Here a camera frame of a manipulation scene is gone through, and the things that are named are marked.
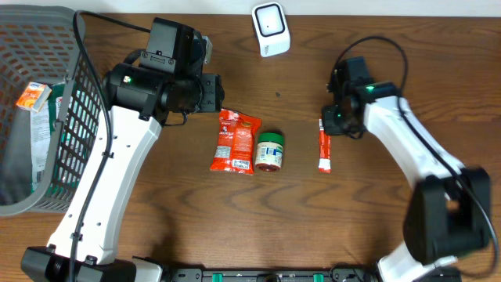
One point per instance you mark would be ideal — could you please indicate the small orange carton box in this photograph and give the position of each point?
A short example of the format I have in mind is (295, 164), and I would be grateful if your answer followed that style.
(34, 97)

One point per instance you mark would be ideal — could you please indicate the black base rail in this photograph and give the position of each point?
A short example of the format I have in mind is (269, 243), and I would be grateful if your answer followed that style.
(337, 273)

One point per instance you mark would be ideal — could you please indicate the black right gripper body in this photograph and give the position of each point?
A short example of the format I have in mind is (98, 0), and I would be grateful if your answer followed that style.
(335, 121)

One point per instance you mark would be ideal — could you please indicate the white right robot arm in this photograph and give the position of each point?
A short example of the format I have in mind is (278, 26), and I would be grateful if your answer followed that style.
(449, 212)

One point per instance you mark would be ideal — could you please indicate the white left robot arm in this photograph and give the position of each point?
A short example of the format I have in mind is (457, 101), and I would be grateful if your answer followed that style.
(84, 246)

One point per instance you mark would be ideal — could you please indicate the red stick sachet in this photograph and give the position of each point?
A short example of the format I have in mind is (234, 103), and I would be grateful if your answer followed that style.
(324, 150)

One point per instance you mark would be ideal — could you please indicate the green lid jar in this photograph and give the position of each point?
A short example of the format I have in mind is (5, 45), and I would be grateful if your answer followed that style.
(269, 157)

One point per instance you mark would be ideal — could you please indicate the white barcode scanner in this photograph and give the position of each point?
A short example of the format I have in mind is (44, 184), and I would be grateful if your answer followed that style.
(271, 28)

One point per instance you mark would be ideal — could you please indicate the grey plastic shopping basket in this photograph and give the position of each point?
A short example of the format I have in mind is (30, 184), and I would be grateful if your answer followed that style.
(38, 45)

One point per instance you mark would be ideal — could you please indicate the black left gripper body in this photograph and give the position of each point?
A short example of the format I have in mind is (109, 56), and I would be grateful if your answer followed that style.
(212, 92)

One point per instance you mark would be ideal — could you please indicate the red snack bag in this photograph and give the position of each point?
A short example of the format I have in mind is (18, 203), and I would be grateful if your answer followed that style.
(235, 146)

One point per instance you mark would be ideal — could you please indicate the green white package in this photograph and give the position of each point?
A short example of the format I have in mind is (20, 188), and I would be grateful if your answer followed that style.
(42, 127)

